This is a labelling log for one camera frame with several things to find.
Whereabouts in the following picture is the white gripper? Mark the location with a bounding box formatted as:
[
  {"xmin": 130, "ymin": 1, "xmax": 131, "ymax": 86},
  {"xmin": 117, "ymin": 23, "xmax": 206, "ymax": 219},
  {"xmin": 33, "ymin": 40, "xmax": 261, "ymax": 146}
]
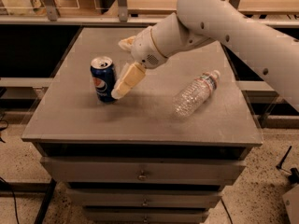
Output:
[{"xmin": 111, "ymin": 26, "xmax": 167, "ymax": 100}]

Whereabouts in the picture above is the middle cabinet drawer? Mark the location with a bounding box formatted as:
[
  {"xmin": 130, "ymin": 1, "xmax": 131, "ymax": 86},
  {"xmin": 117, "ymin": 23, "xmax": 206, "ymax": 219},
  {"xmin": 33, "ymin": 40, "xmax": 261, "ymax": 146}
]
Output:
[{"xmin": 66, "ymin": 189, "xmax": 221, "ymax": 209}]

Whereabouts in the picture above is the cabinet drawer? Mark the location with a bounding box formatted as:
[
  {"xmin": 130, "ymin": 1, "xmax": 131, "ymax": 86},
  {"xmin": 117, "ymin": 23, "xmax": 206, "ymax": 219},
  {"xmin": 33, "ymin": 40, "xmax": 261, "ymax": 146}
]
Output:
[
  {"xmin": 40, "ymin": 157, "xmax": 245, "ymax": 185},
  {"xmin": 83, "ymin": 207, "xmax": 208, "ymax": 224},
  {"xmin": 66, "ymin": 189, "xmax": 221, "ymax": 209}
]

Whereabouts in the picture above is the grey box corner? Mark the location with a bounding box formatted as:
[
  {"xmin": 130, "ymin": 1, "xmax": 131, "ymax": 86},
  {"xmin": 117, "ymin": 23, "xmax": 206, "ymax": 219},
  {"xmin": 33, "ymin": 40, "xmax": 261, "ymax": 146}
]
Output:
[{"xmin": 282, "ymin": 185, "xmax": 299, "ymax": 224}]

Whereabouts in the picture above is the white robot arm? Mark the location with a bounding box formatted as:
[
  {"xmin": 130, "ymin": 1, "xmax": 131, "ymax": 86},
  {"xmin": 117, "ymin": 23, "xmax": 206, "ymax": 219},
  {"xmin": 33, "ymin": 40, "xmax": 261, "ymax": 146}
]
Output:
[{"xmin": 112, "ymin": 0, "xmax": 299, "ymax": 111}]

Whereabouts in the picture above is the top cabinet drawer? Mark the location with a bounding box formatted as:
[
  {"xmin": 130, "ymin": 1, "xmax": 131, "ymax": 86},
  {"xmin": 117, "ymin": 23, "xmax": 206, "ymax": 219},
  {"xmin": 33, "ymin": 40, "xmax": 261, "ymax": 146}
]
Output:
[{"xmin": 40, "ymin": 157, "xmax": 245, "ymax": 185}]

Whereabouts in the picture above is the clear plastic water bottle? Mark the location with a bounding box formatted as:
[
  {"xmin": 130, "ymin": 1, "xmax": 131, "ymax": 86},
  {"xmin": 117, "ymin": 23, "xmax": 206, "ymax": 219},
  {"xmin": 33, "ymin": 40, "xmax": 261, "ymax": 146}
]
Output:
[{"xmin": 173, "ymin": 70, "xmax": 221, "ymax": 118}]

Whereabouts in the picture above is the black lever on floor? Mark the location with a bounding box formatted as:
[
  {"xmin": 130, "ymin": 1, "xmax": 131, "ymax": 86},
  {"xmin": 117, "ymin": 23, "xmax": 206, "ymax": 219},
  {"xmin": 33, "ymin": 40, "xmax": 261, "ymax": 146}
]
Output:
[{"xmin": 275, "ymin": 145, "xmax": 299, "ymax": 185}]

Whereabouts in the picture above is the grey drawer cabinet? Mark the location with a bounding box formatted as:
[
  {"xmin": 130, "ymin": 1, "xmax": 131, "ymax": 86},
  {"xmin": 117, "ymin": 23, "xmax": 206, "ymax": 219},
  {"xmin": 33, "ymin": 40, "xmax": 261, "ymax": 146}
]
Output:
[{"xmin": 23, "ymin": 28, "xmax": 262, "ymax": 212}]

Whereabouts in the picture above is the black floor cable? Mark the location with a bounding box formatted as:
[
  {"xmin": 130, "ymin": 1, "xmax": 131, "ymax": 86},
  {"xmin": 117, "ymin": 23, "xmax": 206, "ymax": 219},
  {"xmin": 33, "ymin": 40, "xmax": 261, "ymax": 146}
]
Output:
[{"xmin": 0, "ymin": 176, "xmax": 21, "ymax": 224}]

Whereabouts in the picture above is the bottom cabinet drawer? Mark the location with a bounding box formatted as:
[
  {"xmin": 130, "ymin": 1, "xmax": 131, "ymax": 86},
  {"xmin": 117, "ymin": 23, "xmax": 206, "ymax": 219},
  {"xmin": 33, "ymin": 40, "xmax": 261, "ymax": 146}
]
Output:
[{"xmin": 83, "ymin": 207, "xmax": 208, "ymax": 224}]

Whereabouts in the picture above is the blue pepsi can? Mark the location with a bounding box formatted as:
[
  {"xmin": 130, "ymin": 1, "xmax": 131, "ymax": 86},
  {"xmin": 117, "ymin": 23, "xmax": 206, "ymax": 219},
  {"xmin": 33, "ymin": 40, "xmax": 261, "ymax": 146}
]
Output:
[{"xmin": 90, "ymin": 56, "xmax": 116, "ymax": 104}]

